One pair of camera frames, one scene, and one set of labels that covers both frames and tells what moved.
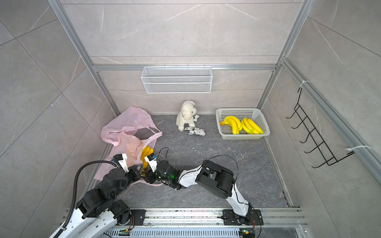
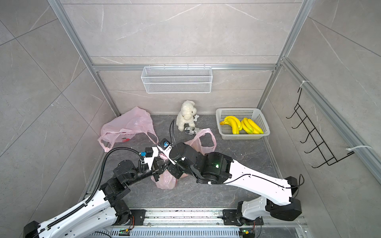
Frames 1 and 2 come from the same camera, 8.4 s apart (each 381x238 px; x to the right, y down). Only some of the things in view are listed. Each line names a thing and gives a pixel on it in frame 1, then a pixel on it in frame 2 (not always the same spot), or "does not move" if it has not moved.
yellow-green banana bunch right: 250,127 does not move
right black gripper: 151,175 → 176,173
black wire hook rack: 321,147 does not move
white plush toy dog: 186,115 does not move
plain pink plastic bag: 132,119 does not move
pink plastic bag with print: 125,146 → 205,143
